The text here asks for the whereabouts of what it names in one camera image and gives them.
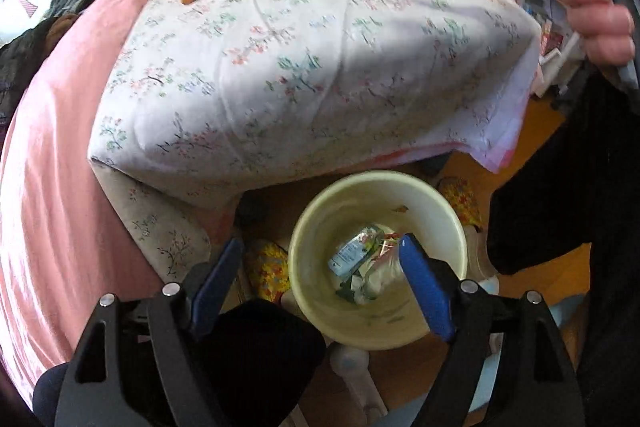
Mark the pink duvet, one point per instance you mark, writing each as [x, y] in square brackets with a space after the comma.
[62, 244]

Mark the plastic wrapper in bin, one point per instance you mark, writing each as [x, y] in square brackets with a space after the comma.
[367, 265]

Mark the black puffer jacket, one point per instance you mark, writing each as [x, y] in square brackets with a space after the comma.
[22, 58]

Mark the floral bed sheet mattress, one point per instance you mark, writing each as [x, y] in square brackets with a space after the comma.
[212, 99]

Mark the yellow floral slipper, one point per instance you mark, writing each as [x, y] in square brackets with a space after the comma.
[460, 196]
[266, 268]

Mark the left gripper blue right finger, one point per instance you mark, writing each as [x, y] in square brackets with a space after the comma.
[433, 284]

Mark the cream plastic trash bin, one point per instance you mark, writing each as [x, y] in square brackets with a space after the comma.
[397, 202]

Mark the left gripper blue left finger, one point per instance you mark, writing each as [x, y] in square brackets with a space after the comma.
[214, 283]

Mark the person's right hand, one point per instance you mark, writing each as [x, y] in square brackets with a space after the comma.
[606, 29]

